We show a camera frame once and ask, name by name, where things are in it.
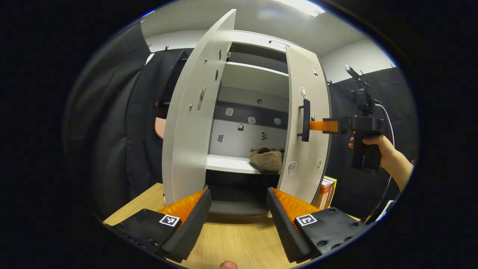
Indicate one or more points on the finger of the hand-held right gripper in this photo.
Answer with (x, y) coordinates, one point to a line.
(317, 126)

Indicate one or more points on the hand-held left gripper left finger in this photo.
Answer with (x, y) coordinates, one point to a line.
(196, 224)

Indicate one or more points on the white shoe cabinet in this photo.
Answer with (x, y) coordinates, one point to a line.
(227, 164)

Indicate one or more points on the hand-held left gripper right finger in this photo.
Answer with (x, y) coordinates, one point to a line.
(283, 228)

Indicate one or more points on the white cabinet door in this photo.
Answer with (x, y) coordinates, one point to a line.
(291, 112)
(186, 149)

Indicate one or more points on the ceiling light panel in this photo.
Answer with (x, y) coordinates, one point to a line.
(298, 6)

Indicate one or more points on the orange white book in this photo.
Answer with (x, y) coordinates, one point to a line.
(323, 194)

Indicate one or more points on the brown fuzzy shoe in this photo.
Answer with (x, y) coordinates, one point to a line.
(267, 160)

